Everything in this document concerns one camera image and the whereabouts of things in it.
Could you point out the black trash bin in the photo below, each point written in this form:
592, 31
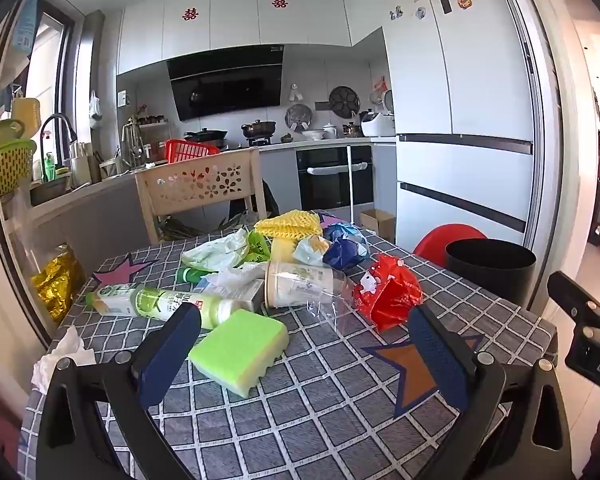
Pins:
485, 277

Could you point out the white plastic chair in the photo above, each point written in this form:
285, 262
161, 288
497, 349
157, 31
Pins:
195, 185

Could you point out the small grey carton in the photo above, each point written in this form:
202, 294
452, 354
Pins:
250, 295

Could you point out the white and green plastic bag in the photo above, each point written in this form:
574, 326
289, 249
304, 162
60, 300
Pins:
210, 255

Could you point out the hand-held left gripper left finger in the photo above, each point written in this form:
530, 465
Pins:
167, 360

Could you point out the yellow plastic basket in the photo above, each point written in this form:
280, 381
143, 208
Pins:
26, 115

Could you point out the white rice cooker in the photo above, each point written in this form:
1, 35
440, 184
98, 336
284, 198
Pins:
378, 124

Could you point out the black cooking pot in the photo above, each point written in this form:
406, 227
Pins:
258, 129

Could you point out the dark round steamer rack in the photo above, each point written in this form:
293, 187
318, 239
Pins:
344, 99

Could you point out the green snack packet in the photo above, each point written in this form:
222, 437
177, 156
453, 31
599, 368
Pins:
257, 247

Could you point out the metal utensil rack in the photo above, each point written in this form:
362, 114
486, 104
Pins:
134, 142

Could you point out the green sponge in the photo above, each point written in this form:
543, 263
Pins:
240, 350

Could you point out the grey checked star tablecloth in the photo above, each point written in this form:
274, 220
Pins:
330, 410

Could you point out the pale blue snack packet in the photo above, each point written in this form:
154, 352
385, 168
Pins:
310, 250

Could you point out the red paper-cut decal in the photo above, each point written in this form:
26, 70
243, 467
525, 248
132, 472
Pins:
190, 14
279, 2

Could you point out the white wall cabinets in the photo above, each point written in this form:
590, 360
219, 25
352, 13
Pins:
230, 25

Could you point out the clear plastic film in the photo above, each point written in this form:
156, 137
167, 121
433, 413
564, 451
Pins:
332, 312

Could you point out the white paper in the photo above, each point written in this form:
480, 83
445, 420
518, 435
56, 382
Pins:
235, 275

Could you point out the red stool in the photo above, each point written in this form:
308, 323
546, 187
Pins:
440, 240

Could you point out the white enamel kettle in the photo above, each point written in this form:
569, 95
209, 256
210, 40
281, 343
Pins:
330, 131

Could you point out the yellow sponge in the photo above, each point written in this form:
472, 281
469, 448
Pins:
280, 250

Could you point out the clear plastic cup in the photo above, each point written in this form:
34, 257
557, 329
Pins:
300, 282

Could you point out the white refrigerator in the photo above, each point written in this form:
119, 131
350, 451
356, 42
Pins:
460, 85

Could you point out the green dish soap bottle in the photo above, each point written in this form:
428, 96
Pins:
49, 167

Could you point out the yellow foam fruit net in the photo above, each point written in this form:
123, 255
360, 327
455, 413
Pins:
290, 225

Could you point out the crumpled white tissue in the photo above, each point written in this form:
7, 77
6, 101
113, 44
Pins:
60, 355

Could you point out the cardboard box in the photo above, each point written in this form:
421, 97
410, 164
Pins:
377, 222

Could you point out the black wok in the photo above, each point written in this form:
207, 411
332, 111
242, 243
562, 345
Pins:
205, 135

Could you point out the black range hood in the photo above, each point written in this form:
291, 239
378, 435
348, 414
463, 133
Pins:
225, 82

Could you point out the gold foil bag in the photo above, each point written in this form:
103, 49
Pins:
55, 285

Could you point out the red plastic basket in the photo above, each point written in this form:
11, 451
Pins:
190, 150

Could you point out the white bowl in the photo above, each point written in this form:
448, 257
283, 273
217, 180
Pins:
312, 134

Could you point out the hanging white plastic bag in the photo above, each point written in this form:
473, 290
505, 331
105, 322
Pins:
95, 107

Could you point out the red plastic bag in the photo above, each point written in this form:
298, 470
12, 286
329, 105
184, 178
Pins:
385, 295

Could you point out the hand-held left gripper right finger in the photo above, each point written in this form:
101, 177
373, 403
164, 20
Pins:
440, 360

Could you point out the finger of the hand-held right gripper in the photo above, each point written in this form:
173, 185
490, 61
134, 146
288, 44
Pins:
572, 295

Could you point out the white green-label drink bottle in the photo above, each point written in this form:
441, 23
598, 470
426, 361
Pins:
145, 302

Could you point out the black garment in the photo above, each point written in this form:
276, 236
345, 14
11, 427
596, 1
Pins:
240, 205

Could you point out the blue plastic bag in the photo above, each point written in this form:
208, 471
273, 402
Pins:
345, 255

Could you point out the black kitchen faucet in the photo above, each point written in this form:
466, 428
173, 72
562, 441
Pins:
47, 125

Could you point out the green plastic basket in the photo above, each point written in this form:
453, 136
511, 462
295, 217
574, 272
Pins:
12, 165

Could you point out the green plastic bottle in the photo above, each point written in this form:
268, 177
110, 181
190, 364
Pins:
190, 275

